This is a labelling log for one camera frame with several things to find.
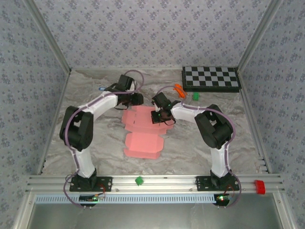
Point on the blue key tag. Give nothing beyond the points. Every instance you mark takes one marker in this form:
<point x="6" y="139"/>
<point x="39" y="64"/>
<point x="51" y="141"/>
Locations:
<point x="102" y="88"/>

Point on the pink paper box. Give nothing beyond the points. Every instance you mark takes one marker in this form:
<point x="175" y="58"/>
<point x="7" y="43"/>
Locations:
<point x="143" y="143"/>

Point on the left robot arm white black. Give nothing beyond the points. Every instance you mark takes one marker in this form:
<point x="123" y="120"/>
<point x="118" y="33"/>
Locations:
<point x="83" y="164"/>

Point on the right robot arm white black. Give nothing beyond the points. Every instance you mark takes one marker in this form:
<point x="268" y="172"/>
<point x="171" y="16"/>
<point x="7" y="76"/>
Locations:
<point x="220" y="162"/>

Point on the orange tool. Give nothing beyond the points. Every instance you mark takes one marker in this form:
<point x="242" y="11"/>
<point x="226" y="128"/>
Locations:
<point x="179" y="90"/>

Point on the green toy brick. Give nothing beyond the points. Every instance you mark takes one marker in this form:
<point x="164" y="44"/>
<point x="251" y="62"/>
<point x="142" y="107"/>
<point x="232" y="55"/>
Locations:
<point x="196" y="96"/>

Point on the black grey chessboard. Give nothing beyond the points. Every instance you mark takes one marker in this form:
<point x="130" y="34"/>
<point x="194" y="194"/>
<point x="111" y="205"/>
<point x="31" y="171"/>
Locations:
<point x="210" y="77"/>

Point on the green block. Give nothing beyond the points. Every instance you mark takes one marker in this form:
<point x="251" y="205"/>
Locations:
<point x="139" y="180"/>

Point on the small circuit board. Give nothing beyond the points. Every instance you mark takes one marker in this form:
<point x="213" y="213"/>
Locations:
<point x="222" y="198"/>
<point x="89" y="198"/>

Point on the red block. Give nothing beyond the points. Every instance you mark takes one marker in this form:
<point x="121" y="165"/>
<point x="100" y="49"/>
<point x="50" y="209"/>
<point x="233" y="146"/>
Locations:
<point x="259" y="187"/>

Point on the wide aluminium frame rail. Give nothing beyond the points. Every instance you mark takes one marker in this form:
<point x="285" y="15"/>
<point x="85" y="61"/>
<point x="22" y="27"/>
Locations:
<point x="166" y="183"/>

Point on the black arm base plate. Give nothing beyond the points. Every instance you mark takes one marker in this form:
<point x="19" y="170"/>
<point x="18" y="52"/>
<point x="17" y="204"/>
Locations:
<point x="202" y="183"/>
<point x="106" y="183"/>

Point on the slanted aluminium frame post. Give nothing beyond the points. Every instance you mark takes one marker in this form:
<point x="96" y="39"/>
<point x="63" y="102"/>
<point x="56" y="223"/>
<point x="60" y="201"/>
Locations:
<point x="258" y="35"/>
<point x="50" y="35"/>

